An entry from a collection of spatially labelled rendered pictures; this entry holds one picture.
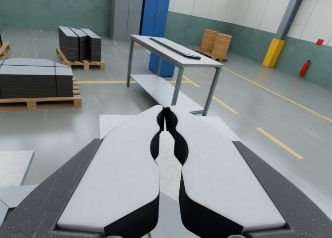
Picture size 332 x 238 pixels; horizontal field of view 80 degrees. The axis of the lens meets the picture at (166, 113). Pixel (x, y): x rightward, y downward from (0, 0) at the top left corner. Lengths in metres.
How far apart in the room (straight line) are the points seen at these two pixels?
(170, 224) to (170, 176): 0.17
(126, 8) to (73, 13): 1.85
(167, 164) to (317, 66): 8.73
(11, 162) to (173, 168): 0.79
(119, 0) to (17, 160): 7.30
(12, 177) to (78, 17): 7.70
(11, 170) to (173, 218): 0.82
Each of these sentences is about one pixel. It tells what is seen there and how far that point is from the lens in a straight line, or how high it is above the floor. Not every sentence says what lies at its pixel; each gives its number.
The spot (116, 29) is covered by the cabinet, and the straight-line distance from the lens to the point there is 8.16.
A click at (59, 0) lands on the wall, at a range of 8.43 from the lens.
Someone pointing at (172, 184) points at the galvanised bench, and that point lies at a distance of 0.64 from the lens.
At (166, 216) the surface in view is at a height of 1.07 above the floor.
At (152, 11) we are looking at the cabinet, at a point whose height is 1.19.
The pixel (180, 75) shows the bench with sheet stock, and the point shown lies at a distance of 2.48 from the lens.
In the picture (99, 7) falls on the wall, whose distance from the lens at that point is 8.59.
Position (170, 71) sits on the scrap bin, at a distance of 4.91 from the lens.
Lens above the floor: 1.51
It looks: 28 degrees down
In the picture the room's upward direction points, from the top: 12 degrees clockwise
